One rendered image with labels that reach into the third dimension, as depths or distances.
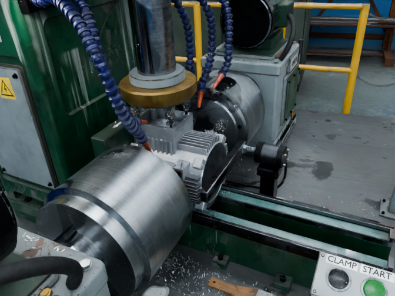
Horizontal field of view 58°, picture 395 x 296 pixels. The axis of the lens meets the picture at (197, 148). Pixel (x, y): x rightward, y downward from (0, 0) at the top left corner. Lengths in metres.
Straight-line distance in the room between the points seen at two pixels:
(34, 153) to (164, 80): 0.38
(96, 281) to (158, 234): 0.18
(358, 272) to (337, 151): 0.87
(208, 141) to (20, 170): 0.52
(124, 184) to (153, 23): 0.33
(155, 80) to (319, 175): 0.72
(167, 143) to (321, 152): 0.74
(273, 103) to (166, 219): 0.69
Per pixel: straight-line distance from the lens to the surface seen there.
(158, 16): 0.77
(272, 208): 0.95
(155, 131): 0.85
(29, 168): 1.03
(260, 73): 1.22
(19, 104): 0.92
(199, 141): 0.85
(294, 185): 1.23
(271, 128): 1.28
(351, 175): 1.32
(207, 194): 0.81
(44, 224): 0.73
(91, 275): 0.51
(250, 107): 1.03
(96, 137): 0.84
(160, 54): 0.79
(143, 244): 0.63
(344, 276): 0.61
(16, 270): 0.39
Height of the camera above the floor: 1.53
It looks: 31 degrees down
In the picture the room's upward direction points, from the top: 3 degrees counter-clockwise
